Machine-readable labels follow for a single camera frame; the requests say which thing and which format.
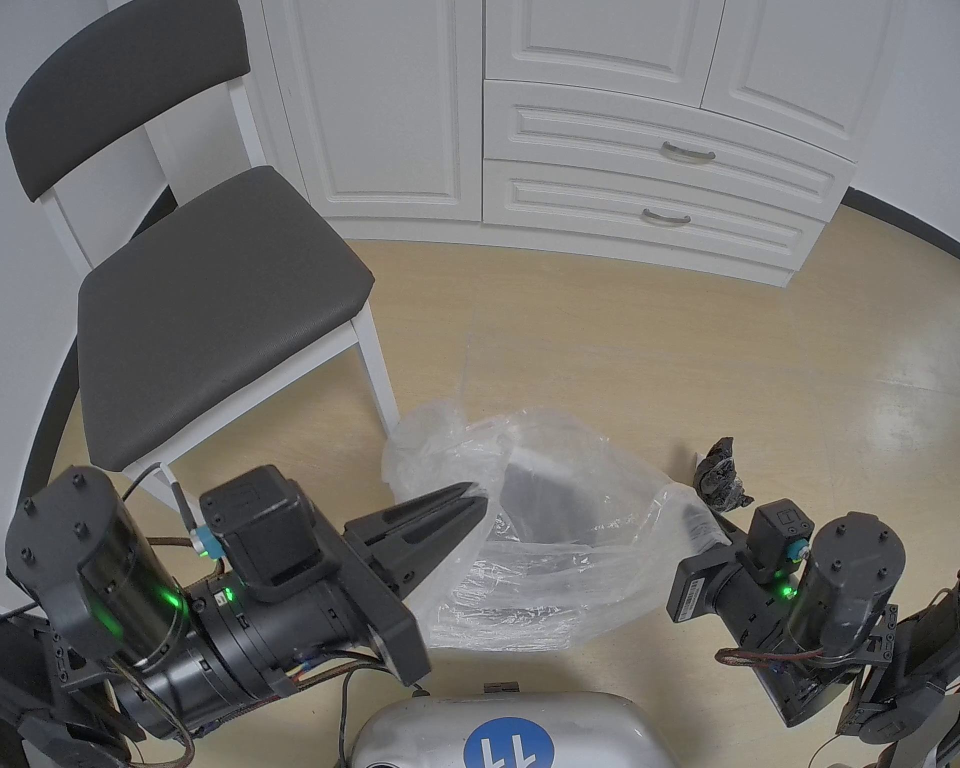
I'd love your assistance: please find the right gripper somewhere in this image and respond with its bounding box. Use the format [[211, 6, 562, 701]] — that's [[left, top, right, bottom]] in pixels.
[[667, 516, 768, 641]]

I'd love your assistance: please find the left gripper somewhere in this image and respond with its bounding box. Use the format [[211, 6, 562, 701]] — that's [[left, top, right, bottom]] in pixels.
[[130, 481, 493, 741]]

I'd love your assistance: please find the clear plastic bag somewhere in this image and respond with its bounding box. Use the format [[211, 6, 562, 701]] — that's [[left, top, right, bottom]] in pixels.
[[380, 405, 741, 654]]

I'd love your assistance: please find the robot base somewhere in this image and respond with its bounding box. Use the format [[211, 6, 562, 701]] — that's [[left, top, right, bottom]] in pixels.
[[351, 680, 678, 768]]

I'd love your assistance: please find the white chair grey seat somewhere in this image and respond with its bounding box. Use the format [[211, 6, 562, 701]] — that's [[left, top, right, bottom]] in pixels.
[[3, 0, 402, 519]]

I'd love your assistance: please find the white wardrobe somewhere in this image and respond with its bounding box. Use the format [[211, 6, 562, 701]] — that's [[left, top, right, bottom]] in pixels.
[[238, 0, 895, 290]]

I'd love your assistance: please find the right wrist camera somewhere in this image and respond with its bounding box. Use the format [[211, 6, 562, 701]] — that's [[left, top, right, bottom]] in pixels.
[[750, 498, 817, 591]]

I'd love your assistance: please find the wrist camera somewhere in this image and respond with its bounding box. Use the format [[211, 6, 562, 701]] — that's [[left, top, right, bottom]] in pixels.
[[196, 463, 321, 609], [750, 498, 817, 591]]

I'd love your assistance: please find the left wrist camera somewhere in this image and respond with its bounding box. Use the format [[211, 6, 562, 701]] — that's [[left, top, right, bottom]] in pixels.
[[196, 463, 321, 609]]

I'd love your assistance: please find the black cable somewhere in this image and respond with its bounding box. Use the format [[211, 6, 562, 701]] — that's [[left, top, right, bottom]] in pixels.
[[337, 667, 432, 768]]

